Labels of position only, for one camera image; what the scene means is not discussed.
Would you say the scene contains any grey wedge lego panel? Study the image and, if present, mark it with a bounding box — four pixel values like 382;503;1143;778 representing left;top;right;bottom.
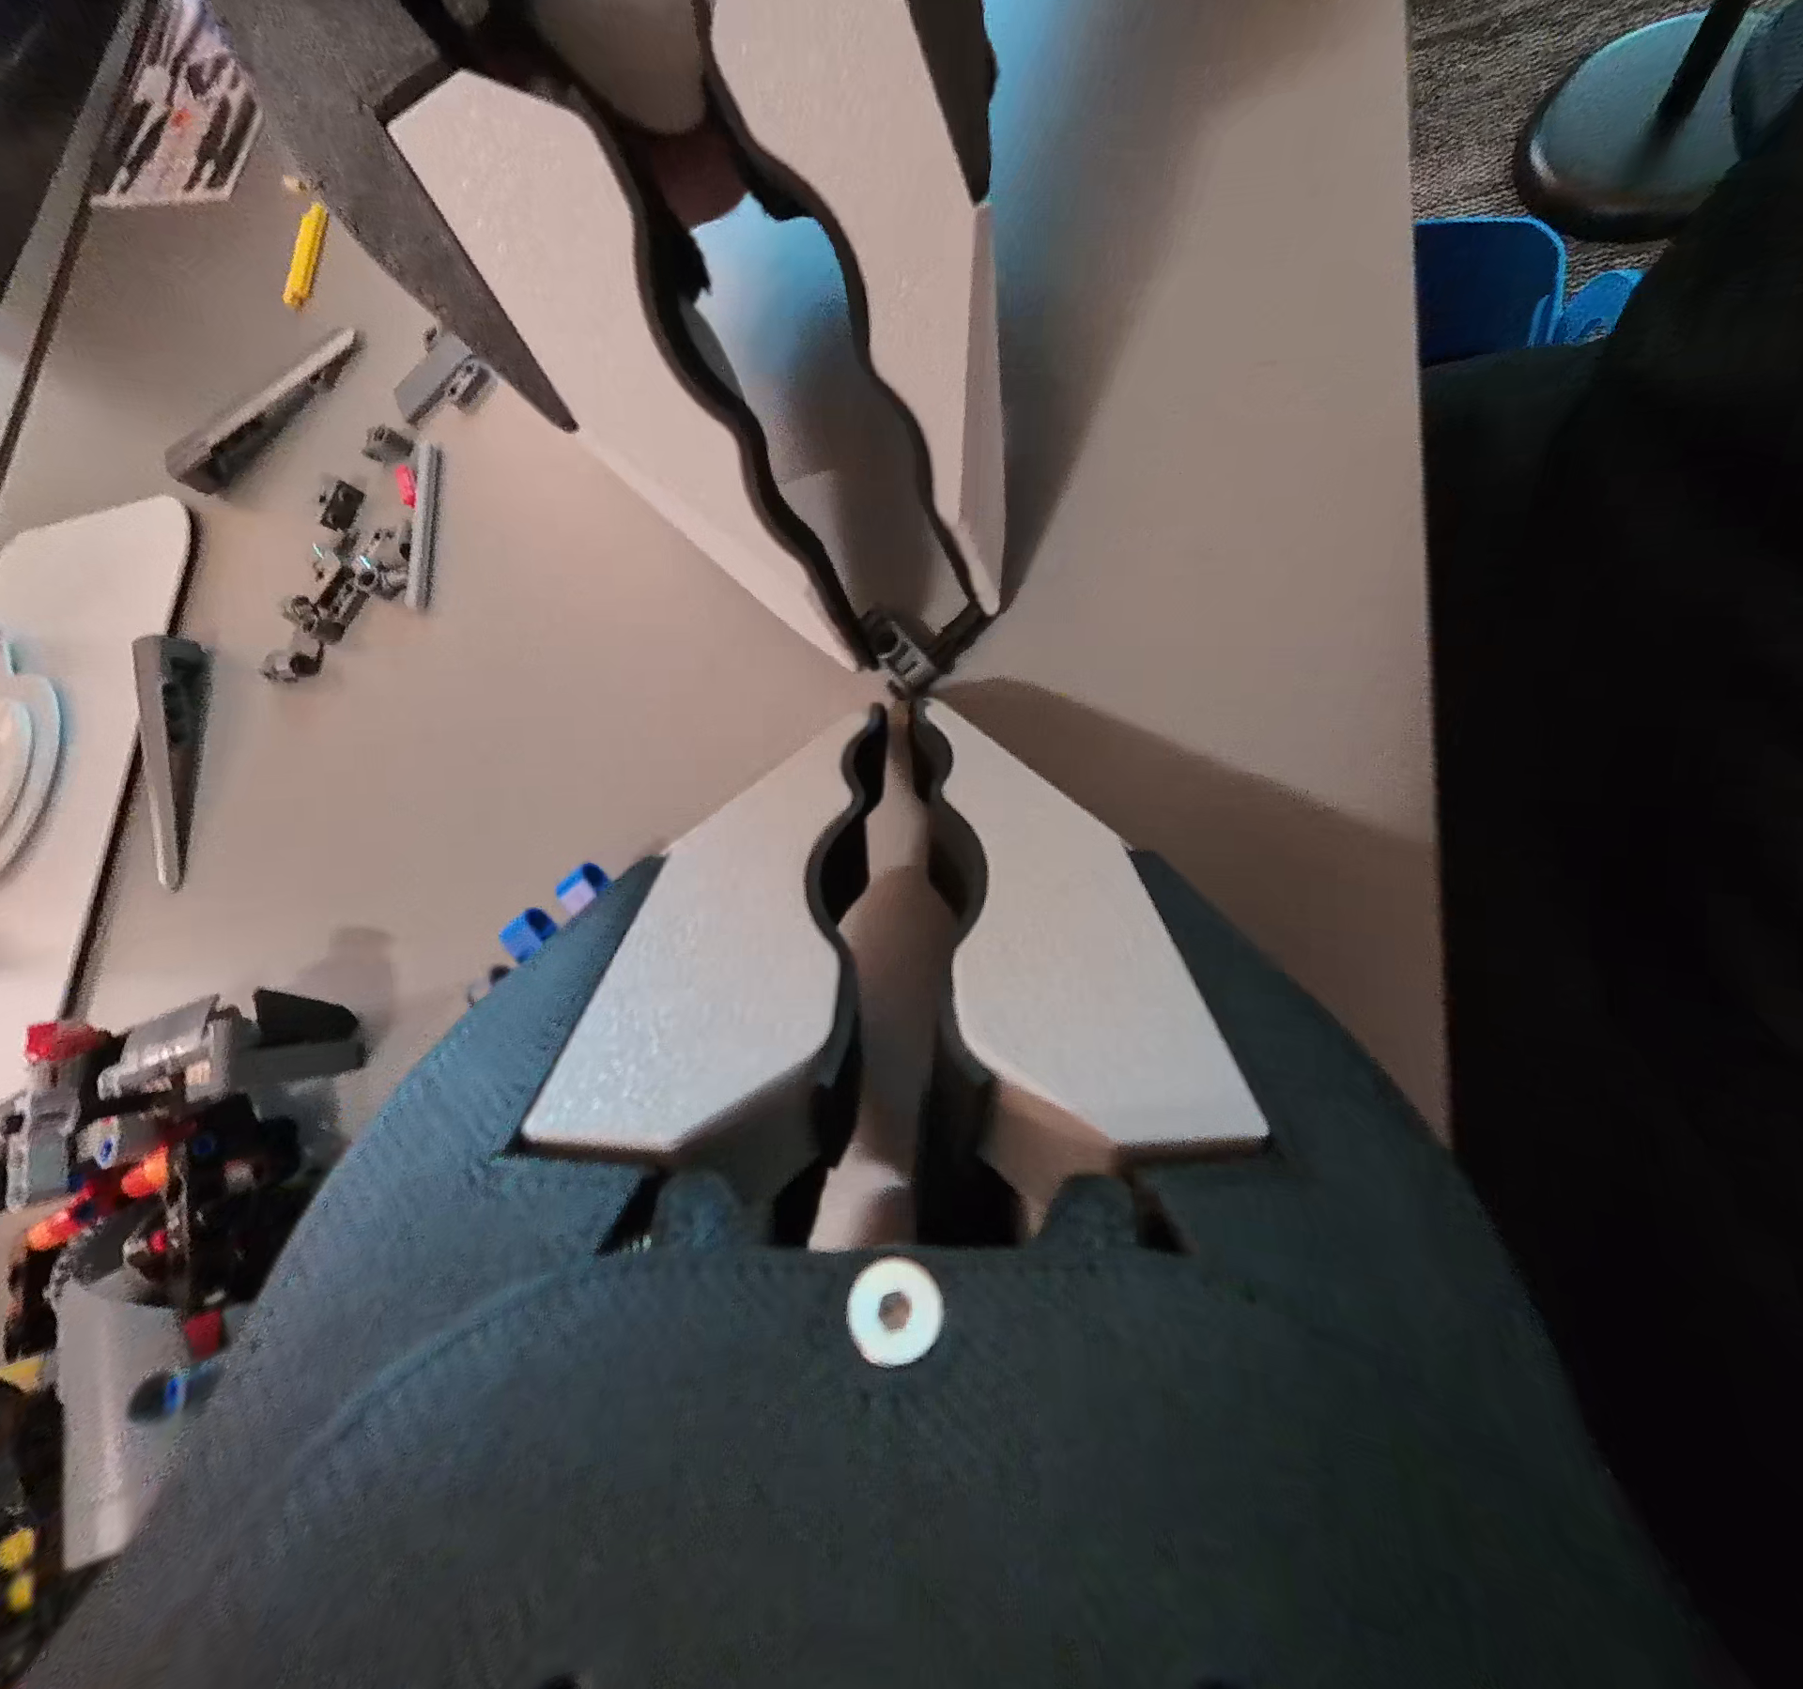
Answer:
131;636;214;891

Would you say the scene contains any long grey lego panel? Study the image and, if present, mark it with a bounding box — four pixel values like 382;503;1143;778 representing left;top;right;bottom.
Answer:
166;327;359;496

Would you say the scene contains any partly built lego model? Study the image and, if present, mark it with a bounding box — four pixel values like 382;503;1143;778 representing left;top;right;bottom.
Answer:
0;989;369;1636

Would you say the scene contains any blue plastic object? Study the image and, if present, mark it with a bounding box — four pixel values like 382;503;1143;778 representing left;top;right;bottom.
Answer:
1414;215;1643;367

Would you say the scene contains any grey angled lego piece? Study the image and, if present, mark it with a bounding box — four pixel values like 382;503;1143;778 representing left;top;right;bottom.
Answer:
393;331;495;425

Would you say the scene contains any floor lamp base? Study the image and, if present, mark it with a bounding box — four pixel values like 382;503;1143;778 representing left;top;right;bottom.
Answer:
1516;0;1803;244

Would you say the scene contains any white flat board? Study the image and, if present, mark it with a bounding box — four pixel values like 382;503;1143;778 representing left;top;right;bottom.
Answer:
0;496;193;1013

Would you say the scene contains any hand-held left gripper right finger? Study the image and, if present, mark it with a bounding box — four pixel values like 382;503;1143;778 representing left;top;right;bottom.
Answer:
908;702;1271;1218

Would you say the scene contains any white round stand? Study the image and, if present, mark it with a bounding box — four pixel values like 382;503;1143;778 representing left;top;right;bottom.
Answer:
0;634;67;879

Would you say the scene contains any person's dark clothing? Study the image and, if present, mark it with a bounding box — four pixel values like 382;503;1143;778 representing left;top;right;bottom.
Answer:
1421;43;1803;1689

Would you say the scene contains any thin grey lego beam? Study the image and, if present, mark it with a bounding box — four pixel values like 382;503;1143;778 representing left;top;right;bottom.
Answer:
404;443;446;614

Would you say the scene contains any lego instruction booklet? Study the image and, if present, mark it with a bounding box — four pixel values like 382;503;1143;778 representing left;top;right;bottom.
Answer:
96;0;263;209

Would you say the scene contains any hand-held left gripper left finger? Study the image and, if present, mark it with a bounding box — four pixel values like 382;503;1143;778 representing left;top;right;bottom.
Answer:
518;702;893;1218

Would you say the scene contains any small dark lego connector piece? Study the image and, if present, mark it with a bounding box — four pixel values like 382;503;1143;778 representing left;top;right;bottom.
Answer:
862;606;988;694

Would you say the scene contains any cluster of small dark lego pieces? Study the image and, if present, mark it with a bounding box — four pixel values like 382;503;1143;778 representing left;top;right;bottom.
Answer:
261;422;420;690

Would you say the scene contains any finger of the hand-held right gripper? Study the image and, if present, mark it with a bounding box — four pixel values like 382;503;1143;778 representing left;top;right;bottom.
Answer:
383;68;905;676
709;0;1008;625

